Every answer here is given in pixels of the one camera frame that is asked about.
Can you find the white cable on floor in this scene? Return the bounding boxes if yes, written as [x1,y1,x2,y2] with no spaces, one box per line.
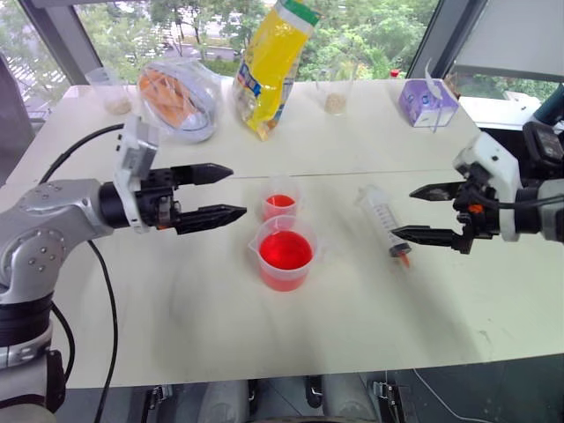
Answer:
[412,368,490,423]

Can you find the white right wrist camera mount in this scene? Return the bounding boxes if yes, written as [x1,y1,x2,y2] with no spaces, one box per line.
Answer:
[453,131,523,243]

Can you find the grey window frame post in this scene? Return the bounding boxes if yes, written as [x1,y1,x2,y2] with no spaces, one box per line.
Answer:
[404,0,491,81]
[18,0,106,87]

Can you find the clear cup with grains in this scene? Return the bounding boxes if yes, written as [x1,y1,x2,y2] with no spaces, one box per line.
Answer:
[85,66,134,116]
[314,67,354,117]

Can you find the clear bag with orange contents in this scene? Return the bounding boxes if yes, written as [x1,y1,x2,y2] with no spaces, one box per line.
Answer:
[137,58,222,145]

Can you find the purple tissue box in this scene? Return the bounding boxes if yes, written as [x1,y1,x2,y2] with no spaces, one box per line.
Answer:
[397,58,461,134]

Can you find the white window blind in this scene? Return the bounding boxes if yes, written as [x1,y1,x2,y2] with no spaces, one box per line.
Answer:
[452,0,564,84]

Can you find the yellow snack bag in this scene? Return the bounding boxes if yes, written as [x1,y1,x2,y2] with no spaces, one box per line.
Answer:
[231,0,321,143]

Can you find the small clear cup red liquid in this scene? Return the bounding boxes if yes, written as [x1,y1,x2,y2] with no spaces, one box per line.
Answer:
[259,174,306,223]

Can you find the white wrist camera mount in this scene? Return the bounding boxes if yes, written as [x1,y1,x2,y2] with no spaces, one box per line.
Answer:
[453,131,523,243]
[113,115,160,235]

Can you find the large beaker red liquid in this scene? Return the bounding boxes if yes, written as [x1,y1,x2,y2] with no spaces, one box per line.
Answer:
[247,214,320,293]

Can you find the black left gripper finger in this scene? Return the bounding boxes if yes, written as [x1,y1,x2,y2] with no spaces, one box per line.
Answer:
[171,163,234,187]
[174,204,249,235]

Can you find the clear plastic syringe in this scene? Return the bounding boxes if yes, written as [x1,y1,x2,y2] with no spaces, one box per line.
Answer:
[355,183,416,271]

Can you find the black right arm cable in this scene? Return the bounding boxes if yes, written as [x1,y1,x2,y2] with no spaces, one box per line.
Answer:
[478,187,564,211]

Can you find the thin black shoulder cable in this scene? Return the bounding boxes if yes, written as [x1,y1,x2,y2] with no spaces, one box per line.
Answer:
[49,302,77,385]

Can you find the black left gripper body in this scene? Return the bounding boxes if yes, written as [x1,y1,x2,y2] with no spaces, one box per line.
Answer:
[133,167,182,234]

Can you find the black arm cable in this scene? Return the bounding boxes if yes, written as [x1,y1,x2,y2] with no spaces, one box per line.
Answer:
[478,187,564,211]
[38,122,126,423]

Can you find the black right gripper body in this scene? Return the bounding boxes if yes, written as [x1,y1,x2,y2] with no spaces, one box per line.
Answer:
[452,164,502,256]

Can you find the black and teal equipment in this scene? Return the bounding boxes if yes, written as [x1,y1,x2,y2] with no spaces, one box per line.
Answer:
[523,82,564,178]

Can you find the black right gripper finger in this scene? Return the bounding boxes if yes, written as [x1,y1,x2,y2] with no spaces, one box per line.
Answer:
[409,180,469,204]
[390,225,464,251]

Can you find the grey rounded shape under table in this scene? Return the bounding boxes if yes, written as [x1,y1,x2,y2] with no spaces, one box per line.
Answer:
[205,379,249,423]

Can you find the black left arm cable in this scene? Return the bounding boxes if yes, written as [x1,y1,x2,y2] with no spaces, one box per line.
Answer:
[38,122,126,423]

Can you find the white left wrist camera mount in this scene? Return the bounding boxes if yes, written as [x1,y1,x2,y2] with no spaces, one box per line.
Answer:
[113,115,160,235]

